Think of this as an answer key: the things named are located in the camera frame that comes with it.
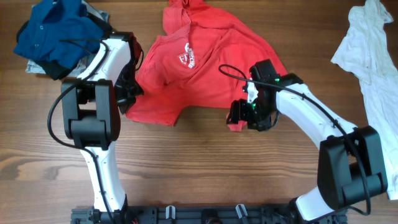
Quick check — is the red printed t-shirt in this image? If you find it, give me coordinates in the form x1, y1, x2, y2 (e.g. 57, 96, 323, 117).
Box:
126, 0, 287, 126

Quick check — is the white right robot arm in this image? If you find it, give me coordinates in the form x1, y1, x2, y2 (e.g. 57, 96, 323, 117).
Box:
227, 74, 387, 223

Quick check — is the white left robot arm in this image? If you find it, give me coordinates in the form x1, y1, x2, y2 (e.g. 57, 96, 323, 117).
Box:
62, 32, 144, 215

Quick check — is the blue polo shirt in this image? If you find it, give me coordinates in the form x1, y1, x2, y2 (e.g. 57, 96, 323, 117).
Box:
14, 0, 104, 69

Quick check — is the grey printed folded cloth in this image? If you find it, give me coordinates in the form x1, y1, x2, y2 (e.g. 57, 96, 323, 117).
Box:
25, 0, 110, 78

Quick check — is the white t-shirt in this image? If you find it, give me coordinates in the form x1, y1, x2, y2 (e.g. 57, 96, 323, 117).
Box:
331, 0, 397, 200

